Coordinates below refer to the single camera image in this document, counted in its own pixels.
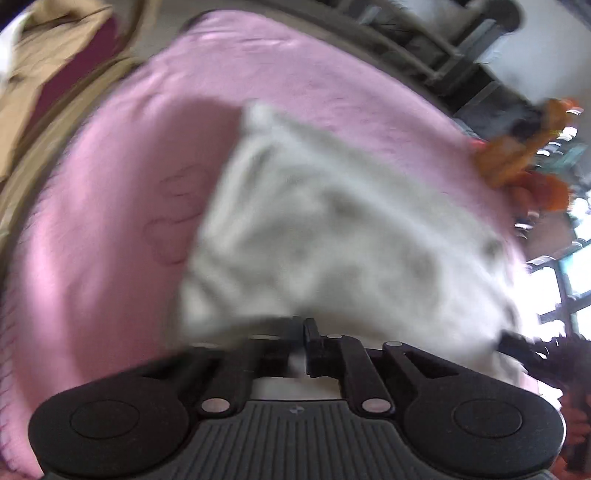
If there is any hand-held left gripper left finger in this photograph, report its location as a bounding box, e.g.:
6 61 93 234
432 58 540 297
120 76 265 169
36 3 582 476
139 316 304 418

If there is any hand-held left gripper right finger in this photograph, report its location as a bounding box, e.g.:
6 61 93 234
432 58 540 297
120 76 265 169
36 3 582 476
302 318 462 417

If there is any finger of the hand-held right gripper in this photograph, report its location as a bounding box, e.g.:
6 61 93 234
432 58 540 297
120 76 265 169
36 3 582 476
498 330 539 363

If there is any cream sweater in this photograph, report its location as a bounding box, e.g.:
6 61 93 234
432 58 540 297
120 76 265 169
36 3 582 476
178 102 532 386

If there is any person's right hand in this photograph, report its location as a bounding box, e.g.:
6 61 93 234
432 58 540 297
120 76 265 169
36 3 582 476
556 402 591 476

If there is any window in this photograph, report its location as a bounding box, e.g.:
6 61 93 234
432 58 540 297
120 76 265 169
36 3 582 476
525 247 591 344

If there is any orange plush toy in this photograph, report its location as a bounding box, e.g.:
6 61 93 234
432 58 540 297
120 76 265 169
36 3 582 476
475 97 583 214

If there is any pink blanket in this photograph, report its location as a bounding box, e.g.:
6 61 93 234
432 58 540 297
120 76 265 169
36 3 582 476
0 10 541 478

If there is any dark metal shelf rack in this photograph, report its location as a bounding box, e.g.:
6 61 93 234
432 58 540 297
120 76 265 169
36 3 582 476
332 0 525 95

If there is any tan garment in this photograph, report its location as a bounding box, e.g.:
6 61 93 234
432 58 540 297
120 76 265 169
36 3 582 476
0 0 116 183

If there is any maroon chair with wooden frame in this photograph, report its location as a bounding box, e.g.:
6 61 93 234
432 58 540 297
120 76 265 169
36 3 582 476
0 0 158 259

